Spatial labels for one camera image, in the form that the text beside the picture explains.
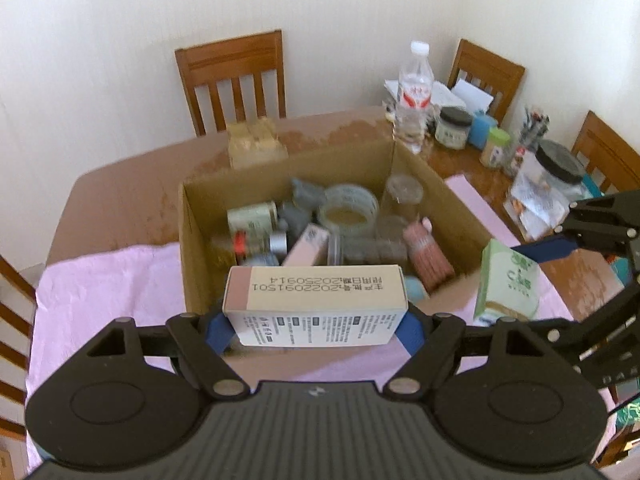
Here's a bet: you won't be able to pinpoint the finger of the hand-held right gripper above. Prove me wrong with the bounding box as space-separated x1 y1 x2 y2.
512 192 640 264
517 280 640 361

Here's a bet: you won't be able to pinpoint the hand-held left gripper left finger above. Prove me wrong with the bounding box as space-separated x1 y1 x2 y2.
82 310 248 401

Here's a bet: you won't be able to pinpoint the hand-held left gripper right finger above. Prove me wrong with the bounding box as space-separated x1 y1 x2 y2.
384 307 551 401

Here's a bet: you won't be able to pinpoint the green tissue pack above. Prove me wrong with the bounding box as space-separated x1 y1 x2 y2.
227 201 279 242
472 239 542 326

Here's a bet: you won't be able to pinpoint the cardboard box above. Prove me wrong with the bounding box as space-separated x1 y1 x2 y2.
177 137 501 313

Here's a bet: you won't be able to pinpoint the beige carton box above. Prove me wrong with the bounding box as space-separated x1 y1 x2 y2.
222 264 410 348

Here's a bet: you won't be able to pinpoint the clear plastic bag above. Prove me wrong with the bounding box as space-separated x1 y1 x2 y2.
504 180 571 242

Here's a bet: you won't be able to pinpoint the pastel blue ball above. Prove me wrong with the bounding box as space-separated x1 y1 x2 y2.
405 277 431 304

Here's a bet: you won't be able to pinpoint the pink knitted sock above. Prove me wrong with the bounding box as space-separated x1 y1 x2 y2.
402 217 456 291

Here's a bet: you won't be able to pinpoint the teal packet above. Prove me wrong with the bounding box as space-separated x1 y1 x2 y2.
581 174 607 199

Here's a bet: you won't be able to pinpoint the large black-lid clear jar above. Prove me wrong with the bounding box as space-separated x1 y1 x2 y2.
520 140 587 201

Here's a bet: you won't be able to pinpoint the grey dumbbell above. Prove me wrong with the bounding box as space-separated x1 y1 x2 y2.
327 236 408 266

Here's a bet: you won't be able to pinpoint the green-lid container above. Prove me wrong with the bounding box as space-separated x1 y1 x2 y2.
479 127 512 169

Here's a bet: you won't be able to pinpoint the pen holder with pens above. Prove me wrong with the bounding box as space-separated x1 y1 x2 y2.
504 105 551 177

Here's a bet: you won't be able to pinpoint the pink carton box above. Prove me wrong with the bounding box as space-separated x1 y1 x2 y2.
282 224 331 267

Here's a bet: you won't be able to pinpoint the pink tablecloth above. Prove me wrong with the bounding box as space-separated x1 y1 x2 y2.
25 174 618 476

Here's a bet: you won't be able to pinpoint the wooden chair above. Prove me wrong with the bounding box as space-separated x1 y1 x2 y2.
570 110 640 196
447 39 526 126
175 30 288 137
0 255 38 431

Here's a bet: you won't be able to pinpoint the clear plastic jar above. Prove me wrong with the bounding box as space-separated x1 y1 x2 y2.
377 175 426 241

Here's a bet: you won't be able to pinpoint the blue plastic container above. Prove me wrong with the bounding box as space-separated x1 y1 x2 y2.
470 112 499 150

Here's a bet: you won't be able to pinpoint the clear tape roll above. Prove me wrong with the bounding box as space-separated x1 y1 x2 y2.
317 185 381 234

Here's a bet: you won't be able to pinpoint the small black-lid glass jar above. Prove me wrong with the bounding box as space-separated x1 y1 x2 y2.
434 106 474 151

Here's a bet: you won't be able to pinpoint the grey elephant toy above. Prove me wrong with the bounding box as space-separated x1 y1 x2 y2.
277 177 326 233

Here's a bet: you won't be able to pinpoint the white papers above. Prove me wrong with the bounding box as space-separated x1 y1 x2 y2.
382 77 493 122

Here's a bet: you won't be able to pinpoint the gold foil bag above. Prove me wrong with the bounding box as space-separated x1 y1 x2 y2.
227 117 289 169

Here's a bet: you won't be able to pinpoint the red-label water bottle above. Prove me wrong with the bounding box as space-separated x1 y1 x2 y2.
394 41 435 154

